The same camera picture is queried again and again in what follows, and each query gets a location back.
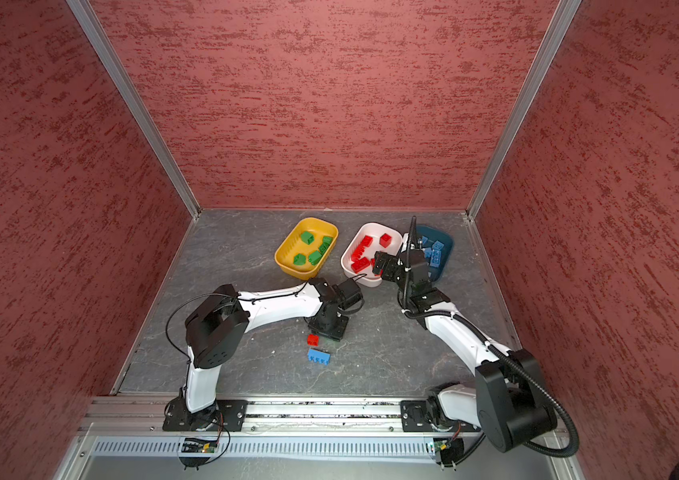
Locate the yellow plastic bin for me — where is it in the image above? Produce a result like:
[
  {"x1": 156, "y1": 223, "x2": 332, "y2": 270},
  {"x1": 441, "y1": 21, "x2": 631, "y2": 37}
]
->
[{"x1": 274, "y1": 217, "x2": 339, "y2": 280}]

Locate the dark teal plastic bin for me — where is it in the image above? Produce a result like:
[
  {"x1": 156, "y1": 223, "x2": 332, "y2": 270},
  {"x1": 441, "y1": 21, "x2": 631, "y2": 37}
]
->
[{"x1": 417, "y1": 225, "x2": 455, "y2": 282}]

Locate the right aluminium corner post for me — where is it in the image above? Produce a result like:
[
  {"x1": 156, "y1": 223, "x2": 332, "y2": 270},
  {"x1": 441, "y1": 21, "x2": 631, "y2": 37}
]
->
[{"x1": 467, "y1": 0, "x2": 581, "y2": 222}]

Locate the green lego small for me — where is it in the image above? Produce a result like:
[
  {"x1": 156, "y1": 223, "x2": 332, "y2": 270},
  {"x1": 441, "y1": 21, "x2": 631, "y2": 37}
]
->
[{"x1": 318, "y1": 236, "x2": 333, "y2": 255}]

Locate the green lego pile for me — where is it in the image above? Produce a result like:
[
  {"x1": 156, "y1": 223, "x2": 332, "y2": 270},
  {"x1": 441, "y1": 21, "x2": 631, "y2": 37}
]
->
[{"x1": 299, "y1": 231, "x2": 315, "y2": 245}]

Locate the red lego pile bottom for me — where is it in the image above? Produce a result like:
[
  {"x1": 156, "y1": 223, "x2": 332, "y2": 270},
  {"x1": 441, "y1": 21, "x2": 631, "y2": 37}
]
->
[{"x1": 379, "y1": 234, "x2": 393, "y2": 247}]

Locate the left aluminium corner post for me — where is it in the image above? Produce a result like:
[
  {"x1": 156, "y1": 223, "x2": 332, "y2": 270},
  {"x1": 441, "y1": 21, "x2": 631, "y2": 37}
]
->
[{"x1": 66, "y1": 0, "x2": 202, "y2": 221}]

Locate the white plastic bin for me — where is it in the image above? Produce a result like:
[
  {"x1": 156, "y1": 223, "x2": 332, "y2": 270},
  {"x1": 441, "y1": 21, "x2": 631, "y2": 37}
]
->
[{"x1": 341, "y1": 222, "x2": 403, "y2": 288}]

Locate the aluminium front rail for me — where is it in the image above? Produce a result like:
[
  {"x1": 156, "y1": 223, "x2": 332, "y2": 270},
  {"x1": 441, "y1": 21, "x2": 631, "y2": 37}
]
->
[{"x1": 77, "y1": 394, "x2": 567, "y2": 437}]

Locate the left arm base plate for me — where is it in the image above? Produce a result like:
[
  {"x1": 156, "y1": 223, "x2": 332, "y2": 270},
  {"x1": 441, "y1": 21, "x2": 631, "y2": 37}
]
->
[{"x1": 162, "y1": 397, "x2": 248, "y2": 432}]

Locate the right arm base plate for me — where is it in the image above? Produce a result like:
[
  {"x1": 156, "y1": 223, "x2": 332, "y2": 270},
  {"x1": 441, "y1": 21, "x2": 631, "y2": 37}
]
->
[{"x1": 399, "y1": 399, "x2": 479, "y2": 433}]

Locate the aluminium corner post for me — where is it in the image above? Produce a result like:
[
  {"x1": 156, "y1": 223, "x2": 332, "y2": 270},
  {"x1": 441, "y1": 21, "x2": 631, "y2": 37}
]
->
[
  {"x1": 467, "y1": 0, "x2": 581, "y2": 222},
  {"x1": 66, "y1": 0, "x2": 202, "y2": 221}
]

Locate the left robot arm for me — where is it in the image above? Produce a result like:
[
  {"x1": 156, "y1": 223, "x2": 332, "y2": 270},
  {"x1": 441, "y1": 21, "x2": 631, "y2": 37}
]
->
[{"x1": 182, "y1": 278, "x2": 365, "y2": 414}]

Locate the red lego diagonal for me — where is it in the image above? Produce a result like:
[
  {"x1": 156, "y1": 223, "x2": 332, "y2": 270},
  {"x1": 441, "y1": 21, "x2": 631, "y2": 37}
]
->
[{"x1": 351, "y1": 235, "x2": 373, "y2": 263}]

